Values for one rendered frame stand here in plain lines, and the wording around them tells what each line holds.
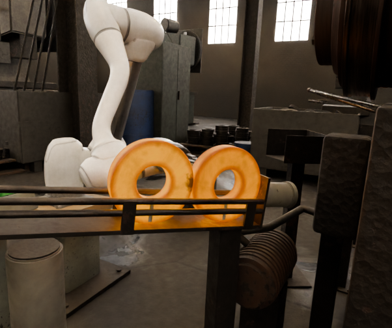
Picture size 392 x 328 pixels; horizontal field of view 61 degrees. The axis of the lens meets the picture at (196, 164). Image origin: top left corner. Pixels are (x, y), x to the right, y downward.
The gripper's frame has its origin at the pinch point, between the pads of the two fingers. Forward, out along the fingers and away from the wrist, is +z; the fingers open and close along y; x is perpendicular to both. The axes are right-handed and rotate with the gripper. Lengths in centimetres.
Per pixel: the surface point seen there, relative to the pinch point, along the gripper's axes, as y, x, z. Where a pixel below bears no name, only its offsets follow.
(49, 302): 33.8, -29.8, -11.8
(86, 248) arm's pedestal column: 18, -46, -83
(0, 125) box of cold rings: 68, 5, -329
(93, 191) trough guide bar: 25.7, -1.6, 5.7
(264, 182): -7.3, -1.8, 11.0
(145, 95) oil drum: -93, 41, -357
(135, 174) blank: 19.3, 1.5, 10.2
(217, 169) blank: 3.2, 1.4, 10.2
